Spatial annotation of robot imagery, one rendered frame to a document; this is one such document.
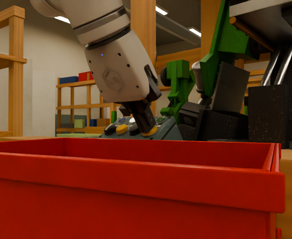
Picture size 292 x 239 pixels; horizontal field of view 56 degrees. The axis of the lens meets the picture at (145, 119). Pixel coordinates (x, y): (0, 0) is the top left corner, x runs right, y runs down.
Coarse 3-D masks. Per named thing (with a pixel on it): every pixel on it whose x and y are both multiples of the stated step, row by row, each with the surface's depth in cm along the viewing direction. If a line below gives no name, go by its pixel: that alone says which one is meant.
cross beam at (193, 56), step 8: (200, 48) 120; (160, 56) 134; (168, 56) 131; (176, 56) 128; (184, 56) 125; (192, 56) 122; (200, 56) 120; (264, 56) 102; (160, 64) 134; (192, 64) 122
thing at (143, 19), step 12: (132, 0) 134; (144, 0) 129; (204, 0) 109; (216, 0) 105; (132, 12) 134; (144, 12) 129; (204, 12) 109; (216, 12) 105; (132, 24) 134; (144, 24) 129; (204, 24) 109; (144, 36) 129; (204, 36) 108; (204, 48) 108; (240, 60) 104
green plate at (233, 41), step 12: (228, 0) 64; (228, 12) 64; (216, 24) 65; (228, 24) 64; (216, 36) 64; (228, 36) 64; (240, 36) 62; (216, 48) 65; (228, 48) 64; (240, 48) 62; (216, 60) 67; (228, 60) 71
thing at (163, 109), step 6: (192, 72) 103; (192, 78) 103; (192, 84) 103; (180, 90) 99; (168, 96) 99; (174, 96) 97; (180, 96) 98; (180, 102) 98; (162, 108) 96; (168, 108) 94; (174, 108) 97; (180, 108) 97; (162, 114) 95; (168, 114) 94; (174, 114) 95
